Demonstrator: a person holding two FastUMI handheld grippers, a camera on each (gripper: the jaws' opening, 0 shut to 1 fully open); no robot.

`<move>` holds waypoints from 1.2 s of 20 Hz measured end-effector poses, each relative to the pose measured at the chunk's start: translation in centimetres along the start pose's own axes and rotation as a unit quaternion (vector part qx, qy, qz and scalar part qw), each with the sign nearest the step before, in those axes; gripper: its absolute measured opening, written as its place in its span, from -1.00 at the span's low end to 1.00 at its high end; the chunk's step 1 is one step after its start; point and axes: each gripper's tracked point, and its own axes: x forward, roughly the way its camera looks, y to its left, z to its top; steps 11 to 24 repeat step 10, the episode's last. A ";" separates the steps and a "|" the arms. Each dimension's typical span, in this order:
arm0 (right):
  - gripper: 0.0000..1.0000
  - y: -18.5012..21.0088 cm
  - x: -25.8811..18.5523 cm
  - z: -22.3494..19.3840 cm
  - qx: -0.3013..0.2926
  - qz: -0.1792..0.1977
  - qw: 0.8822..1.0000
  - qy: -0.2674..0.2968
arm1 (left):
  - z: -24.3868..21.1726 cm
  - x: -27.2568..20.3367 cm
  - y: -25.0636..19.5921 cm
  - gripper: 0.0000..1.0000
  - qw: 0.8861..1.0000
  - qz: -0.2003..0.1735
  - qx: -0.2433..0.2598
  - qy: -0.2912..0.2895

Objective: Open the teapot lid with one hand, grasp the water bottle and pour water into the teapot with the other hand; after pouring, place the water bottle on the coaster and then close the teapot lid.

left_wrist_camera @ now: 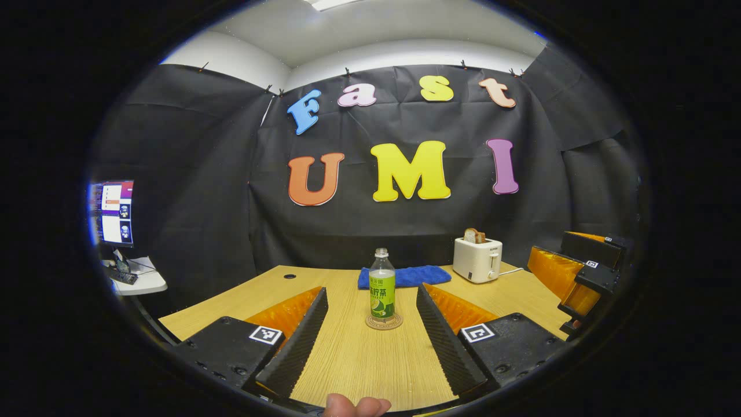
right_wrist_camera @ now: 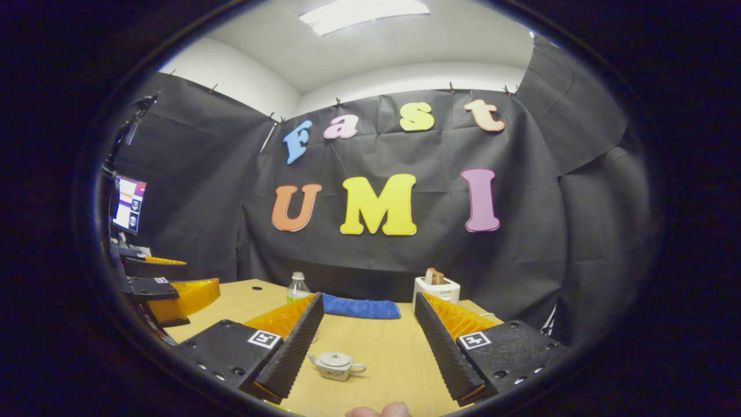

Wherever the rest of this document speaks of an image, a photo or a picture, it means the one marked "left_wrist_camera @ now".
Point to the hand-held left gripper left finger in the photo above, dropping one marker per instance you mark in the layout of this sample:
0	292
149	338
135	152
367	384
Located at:
298	347

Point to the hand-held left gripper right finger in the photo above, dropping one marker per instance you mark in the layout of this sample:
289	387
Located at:
443	347

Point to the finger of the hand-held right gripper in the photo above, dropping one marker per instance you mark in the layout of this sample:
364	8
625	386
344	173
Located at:
590	249
599	277

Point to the round wooden coaster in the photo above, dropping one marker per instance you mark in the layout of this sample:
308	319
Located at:
373	325

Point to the green label water bottle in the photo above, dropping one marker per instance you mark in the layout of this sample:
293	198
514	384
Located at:
382	289

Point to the blue towel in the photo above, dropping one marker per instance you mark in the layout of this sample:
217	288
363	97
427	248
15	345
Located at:
417	275

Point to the white toaster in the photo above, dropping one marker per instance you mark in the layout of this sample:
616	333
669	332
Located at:
476	260

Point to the toast slice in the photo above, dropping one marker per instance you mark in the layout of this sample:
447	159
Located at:
473	236

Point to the white side desk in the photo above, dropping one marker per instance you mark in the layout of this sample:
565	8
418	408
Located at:
147	282

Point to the black backdrop cloth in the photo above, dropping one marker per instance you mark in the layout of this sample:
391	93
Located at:
202	202

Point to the black remote control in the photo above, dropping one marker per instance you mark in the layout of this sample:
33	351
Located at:
121	275

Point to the computer monitor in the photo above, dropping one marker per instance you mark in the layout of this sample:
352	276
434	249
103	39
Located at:
113	213

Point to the ceiling light panel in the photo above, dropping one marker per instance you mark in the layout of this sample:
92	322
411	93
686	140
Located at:
336	3

